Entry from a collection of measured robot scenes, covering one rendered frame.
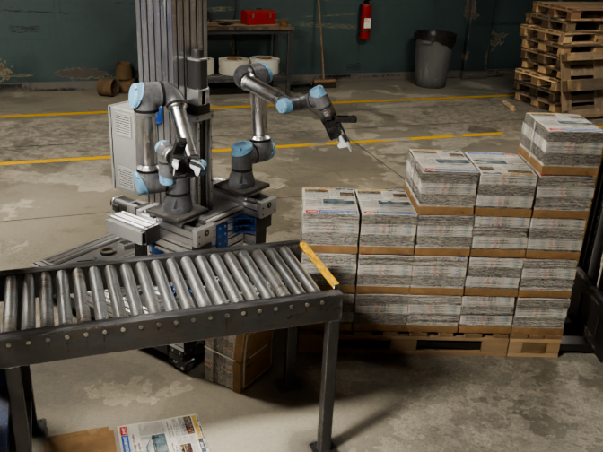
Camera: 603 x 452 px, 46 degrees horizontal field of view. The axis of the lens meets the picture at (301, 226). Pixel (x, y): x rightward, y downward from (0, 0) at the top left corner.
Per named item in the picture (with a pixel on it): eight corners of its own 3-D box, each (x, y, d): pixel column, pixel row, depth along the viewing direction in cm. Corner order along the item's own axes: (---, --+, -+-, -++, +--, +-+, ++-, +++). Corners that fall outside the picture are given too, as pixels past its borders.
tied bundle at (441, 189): (402, 189, 396) (406, 149, 387) (455, 190, 398) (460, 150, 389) (416, 215, 362) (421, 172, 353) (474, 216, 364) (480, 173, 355)
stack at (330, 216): (295, 316, 427) (301, 185, 395) (488, 320, 432) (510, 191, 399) (296, 352, 392) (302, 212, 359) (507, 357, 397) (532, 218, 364)
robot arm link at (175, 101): (178, 87, 345) (204, 179, 333) (156, 89, 340) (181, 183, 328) (184, 74, 335) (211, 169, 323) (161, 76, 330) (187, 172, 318)
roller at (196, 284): (190, 265, 319) (190, 254, 317) (214, 317, 278) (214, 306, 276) (179, 265, 317) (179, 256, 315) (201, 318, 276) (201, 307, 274)
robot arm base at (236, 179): (222, 184, 395) (222, 167, 391) (240, 177, 406) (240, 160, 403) (243, 190, 387) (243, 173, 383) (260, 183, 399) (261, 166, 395)
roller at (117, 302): (116, 273, 308) (115, 262, 306) (128, 328, 268) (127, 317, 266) (103, 273, 307) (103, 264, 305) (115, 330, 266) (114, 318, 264)
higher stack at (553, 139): (487, 320, 432) (522, 110, 381) (537, 322, 433) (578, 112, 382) (505, 357, 397) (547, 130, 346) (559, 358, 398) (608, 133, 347)
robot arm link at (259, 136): (243, 162, 400) (238, 63, 382) (263, 157, 410) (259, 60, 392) (257, 166, 392) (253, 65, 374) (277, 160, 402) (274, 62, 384)
